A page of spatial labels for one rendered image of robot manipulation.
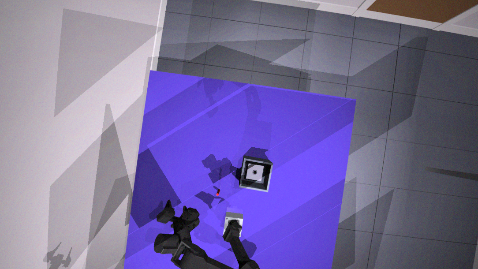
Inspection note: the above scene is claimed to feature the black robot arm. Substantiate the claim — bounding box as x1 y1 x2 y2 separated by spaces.
153 207 260 269

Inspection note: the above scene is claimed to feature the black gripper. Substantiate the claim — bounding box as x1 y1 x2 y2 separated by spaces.
157 200 200 235

